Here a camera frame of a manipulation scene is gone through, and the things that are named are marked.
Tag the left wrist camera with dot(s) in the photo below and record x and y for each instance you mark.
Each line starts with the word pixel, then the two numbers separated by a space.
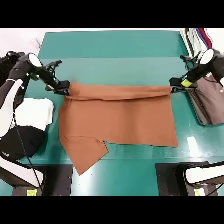
pixel 55 63

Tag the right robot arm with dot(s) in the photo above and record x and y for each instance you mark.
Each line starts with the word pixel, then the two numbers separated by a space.
pixel 204 68

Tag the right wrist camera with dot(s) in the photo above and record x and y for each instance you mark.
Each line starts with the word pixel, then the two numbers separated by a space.
pixel 187 60

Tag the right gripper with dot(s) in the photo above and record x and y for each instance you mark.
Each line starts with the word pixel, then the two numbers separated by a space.
pixel 176 83

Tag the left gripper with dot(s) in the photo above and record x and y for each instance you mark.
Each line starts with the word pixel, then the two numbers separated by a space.
pixel 61 87

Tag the orange-brown T-shirt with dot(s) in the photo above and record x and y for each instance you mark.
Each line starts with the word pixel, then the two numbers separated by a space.
pixel 120 116

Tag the grey-brown garment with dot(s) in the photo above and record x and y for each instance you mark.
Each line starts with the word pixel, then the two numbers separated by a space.
pixel 208 103

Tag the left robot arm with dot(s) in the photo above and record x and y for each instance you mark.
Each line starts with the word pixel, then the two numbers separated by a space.
pixel 7 100

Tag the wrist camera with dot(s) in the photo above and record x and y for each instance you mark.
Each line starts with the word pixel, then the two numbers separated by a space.
pixel 55 63
pixel 187 60

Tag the striped garment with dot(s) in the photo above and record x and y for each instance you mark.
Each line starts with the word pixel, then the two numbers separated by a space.
pixel 200 38

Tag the white garment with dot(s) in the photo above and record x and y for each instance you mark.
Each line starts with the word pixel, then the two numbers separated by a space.
pixel 33 113

